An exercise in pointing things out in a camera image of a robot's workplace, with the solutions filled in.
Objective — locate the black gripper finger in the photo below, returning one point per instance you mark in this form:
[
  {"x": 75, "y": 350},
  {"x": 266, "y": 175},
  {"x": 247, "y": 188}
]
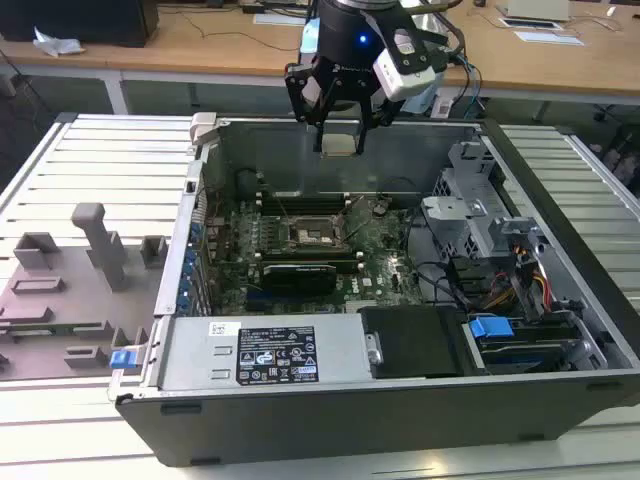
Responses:
[
  {"x": 380, "y": 112},
  {"x": 297, "y": 92}
]

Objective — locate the silver CPU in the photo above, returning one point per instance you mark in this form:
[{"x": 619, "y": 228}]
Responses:
[{"x": 341, "y": 145}]

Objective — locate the RAM slot white latches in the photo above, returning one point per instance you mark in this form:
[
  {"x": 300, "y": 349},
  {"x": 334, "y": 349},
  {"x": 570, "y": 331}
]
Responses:
[
  {"x": 310, "y": 255},
  {"x": 302, "y": 195},
  {"x": 302, "y": 204}
]

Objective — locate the CPU socket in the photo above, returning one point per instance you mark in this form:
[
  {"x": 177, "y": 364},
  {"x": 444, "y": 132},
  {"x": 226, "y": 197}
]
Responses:
[{"x": 312, "y": 232}]

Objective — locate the blue expansion slot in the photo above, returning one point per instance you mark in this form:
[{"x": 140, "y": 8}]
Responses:
[{"x": 260, "y": 300}]

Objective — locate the pale blue teach pendant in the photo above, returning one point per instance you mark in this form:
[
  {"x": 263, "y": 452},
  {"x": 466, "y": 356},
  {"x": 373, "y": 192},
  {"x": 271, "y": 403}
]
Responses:
[{"x": 422, "y": 102}]

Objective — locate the small white box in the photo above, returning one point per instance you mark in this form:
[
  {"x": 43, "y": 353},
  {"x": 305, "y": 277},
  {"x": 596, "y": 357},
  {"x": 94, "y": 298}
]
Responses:
[{"x": 442, "y": 107}]

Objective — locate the black power adapter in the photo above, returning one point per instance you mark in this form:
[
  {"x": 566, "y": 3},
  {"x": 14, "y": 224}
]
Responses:
[{"x": 252, "y": 8}]

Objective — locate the black case fan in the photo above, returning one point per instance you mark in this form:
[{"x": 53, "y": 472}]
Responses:
[{"x": 246, "y": 182}]

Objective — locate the wooden desk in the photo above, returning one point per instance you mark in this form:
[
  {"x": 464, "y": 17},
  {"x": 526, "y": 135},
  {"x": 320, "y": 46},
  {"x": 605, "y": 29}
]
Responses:
[
  {"x": 200, "y": 50},
  {"x": 20, "y": 62}
]

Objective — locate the grey metal drive cage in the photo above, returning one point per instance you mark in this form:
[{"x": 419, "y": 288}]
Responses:
[{"x": 450, "y": 207}]

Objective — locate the green motherboard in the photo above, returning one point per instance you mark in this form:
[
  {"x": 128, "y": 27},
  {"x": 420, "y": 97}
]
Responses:
[{"x": 380, "y": 252}]

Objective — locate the blue expansion card clip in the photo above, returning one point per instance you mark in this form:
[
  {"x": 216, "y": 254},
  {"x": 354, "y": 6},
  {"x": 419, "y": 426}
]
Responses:
[
  {"x": 181, "y": 303},
  {"x": 184, "y": 288},
  {"x": 190, "y": 260},
  {"x": 187, "y": 274},
  {"x": 194, "y": 232}
]

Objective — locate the white sheet dark print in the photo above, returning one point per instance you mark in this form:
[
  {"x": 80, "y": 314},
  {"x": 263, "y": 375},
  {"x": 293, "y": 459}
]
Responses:
[{"x": 530, "y": 23}]

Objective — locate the white printed paper sheet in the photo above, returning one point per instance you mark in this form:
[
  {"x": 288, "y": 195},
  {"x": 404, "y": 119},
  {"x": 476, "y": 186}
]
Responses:
[{"x": 550, "y": 38}]

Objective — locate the low-profile graphics card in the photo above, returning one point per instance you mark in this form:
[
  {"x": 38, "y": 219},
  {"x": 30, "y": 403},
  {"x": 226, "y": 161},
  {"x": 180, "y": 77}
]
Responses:
[{"x": 300, "y": 280}]

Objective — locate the beige flat box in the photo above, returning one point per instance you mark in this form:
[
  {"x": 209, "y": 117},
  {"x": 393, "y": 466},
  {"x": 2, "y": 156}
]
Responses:
[{"x": 537, "y": 9}]

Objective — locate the large black box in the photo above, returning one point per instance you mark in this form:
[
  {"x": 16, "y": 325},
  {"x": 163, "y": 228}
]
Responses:
[{"x": 75, "y": 20}]

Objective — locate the black plastic shroud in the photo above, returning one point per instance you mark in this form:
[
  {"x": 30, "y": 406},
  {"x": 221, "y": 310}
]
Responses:
[{"x": 415, "y": 345}]

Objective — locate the hard disk in blue carrier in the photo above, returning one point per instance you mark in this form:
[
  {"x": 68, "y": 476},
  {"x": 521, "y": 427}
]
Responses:
[{"x": 492, "y": 330}]

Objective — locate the black office chair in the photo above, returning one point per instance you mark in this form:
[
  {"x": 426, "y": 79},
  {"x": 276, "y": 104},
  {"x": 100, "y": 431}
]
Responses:
[{"x": 625, "y": 145}]

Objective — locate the silver power supply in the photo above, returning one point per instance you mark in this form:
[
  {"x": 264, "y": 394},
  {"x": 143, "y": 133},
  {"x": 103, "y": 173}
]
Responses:
[{"x": 200, "y": 350}]

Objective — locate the grey parts rack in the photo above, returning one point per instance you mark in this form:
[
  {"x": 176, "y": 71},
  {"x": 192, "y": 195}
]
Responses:
[{"x": 75, "y": 300}]

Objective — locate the black grey PC case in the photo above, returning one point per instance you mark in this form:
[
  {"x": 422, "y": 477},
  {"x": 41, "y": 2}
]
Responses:
[{"x": 350, "y": 425}]

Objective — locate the blue case latch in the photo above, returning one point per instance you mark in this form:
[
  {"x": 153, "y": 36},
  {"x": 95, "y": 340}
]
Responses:
[{"x": 122, "y": 360}]

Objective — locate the grey metal disk bay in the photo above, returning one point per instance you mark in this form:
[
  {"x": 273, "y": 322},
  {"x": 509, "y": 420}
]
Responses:
[{"x": 592, "y": 352}]

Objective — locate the green RAM stick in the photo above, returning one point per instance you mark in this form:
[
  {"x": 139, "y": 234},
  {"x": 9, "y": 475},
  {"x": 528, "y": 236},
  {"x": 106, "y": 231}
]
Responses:
[{"x": 75, "y": 328}]

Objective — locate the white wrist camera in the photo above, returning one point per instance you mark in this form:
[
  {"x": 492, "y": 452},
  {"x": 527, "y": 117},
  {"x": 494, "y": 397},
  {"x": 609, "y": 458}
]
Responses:
[{"x": 405, "y": 80}]

